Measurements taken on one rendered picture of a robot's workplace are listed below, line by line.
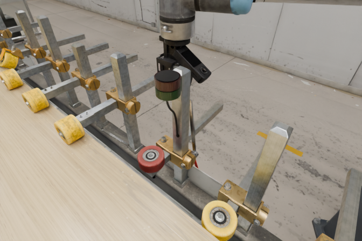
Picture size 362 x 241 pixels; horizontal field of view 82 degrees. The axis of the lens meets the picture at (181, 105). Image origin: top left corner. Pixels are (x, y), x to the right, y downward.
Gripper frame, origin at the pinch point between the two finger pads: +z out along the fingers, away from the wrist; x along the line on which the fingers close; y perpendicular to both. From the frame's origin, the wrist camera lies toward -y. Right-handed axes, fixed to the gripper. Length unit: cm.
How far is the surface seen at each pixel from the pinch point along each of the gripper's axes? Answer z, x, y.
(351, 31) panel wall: 33, -250, -34
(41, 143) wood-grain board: 10.6, 35.3, 29.0
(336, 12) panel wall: 17, -251, -14
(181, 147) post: 9.0, 9.5, -7.2
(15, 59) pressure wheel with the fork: 7, 19, 95
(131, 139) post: 22.8, 9.6, 18.6
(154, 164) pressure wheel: 10.0, 18.7, -4.9
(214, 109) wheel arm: 14.5, -18.9, -1.9
